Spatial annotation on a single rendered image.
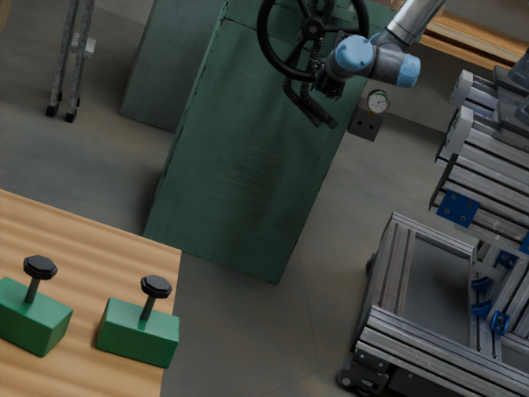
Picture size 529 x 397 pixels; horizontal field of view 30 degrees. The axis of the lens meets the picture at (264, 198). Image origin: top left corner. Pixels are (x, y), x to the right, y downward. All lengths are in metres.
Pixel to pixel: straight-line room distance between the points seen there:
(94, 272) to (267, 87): 1.29
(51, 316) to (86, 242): 0.34
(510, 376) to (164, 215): 1.09
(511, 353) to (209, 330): 0.83
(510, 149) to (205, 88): 0.87
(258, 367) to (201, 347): 0.16
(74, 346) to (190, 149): 1.50
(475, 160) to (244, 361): 0.78
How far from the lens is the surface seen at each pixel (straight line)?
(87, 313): 1.50
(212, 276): 2.92
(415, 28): 2.35
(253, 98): 2.80
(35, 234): 1.67
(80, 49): 3.55
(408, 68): 2.24
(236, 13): 2.74
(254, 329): 2.74
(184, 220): 2.94
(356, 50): 2.20
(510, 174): 2.51
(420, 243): 3.22
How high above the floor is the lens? 1.30
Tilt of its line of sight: 21 degrees down
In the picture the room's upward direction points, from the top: 23 degrees clockwise
